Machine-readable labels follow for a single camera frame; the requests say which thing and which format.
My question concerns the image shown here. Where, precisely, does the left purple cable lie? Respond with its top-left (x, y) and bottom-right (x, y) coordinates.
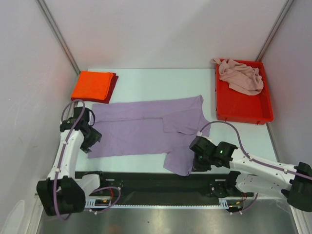
top-left (52, 99), bottom-right (121, 221)

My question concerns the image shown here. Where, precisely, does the red plastic bin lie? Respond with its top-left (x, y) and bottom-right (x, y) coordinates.
top-left (215, 60), bottom-right (274, 125)

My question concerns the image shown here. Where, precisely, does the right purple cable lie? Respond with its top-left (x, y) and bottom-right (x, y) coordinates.
top-left (197, 120), bottom-right (312, 215)

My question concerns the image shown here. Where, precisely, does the aluminium frame rail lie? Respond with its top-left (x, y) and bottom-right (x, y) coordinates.
top-left (82, 179), bottom-right (293, 201)

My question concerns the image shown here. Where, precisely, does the purple t-shirt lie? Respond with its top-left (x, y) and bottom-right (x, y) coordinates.
top-left (88, 96), bottom-right (208, 176)

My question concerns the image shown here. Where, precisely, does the white slotted cable duct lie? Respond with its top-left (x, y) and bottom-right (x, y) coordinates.
top-left (82, 196), bottom-right (244, 209)

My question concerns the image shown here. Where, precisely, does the left aluminium corner post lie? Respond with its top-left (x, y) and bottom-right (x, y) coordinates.
top-left (35, 0), bottom-right (81, 75)

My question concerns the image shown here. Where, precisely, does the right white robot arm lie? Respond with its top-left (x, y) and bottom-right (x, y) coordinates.
top-left (190, 136), bottom-right (312, 212)

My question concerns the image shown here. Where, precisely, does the aluminium corner post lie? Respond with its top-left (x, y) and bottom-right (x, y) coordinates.
top-left (255, 0), bottom-right (296, 61)
top-left (35, 0), bottom-right (81, 75)

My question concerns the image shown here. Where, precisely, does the folded dark red t-shirt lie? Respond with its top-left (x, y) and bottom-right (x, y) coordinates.
top-left (71, 73), bottom-right (119, 105)

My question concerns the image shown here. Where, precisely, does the purple cable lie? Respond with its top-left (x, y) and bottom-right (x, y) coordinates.
top-left (52, 99), bottom-right (121, 221)
top-left (197, 120), bottom-right (312, 215)

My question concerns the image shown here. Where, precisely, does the crumpled pink t-shirt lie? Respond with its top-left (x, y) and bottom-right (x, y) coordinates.
top-left (211, 58), bottom-right (264, 96)

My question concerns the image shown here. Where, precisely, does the right aluminium corner post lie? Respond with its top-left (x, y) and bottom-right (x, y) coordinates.
top-left (255, 0), bottom-right (296, 61)

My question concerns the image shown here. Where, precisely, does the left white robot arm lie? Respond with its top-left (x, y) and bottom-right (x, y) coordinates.
top-left (37, 107), bottom-right (107, 216)

